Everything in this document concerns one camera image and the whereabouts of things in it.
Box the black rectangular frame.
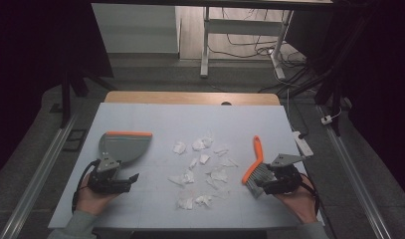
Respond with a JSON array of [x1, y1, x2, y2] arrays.
[[62, 128, 89, 153]]

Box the aluminium rail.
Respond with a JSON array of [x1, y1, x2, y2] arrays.
[[317, 105, 393, 239], [0, 111, 79, 239]]

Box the white panel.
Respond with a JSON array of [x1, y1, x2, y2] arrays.
[[91, 3, 180, 55]]

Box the orange brush with grey bristles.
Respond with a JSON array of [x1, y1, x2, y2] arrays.
[[241, 134, 278, 199]]

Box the person's right hand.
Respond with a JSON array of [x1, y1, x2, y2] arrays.
[[274, 172, 319, 225]]

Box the white board table cover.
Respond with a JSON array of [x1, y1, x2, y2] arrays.
[[48, 102, 325, 231]]

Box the white desk frame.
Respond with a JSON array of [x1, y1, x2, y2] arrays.
[[199, 5, 295, 81]]

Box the hand-held gripper cable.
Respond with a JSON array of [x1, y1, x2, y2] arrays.
[[301, 172, 321, 217], [71, 158, 101, 213]]

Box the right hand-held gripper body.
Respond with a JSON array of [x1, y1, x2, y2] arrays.
[[262, 152, 307, 196]]

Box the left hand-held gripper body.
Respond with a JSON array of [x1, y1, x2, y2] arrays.
[[88, 151, 132, 195]]

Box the black tripod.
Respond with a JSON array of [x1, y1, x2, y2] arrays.
[[313, 59, 353, 137]]

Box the black curtain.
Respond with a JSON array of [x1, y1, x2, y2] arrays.
[[0, 0, 113, 180], [286, 0, 405, 200]]

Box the tangle of black floor cables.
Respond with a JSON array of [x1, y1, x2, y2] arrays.
[[208, 8, 307, 68]]

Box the right hand-held gripper cable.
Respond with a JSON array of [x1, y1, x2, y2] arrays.
[[301, 172, 321, 217]]

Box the grey dustpan with orange edge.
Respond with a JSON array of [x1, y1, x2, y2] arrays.
[[98, 130, 154, 167]]

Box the white power strip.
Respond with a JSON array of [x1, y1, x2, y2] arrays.
[[292, 130, 314, 158]]

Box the black metal stand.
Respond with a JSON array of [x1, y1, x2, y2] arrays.
[[50, 64, 108, 129]]

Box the wooden table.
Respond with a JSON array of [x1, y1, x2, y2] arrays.
[[103, 91, 282, 107]]

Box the person's left hand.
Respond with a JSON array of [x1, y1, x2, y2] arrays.
[[75, 173, 121, 217]]

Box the pile of white paper scraps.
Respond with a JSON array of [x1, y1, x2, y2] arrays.
[[167, 135, 240, 211]]

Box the black power cable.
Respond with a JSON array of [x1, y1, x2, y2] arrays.
[[287, 96, 309, 139]]

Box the left hand-held gripper cable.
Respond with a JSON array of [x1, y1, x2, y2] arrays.
[[71, 158, 101, 213]]

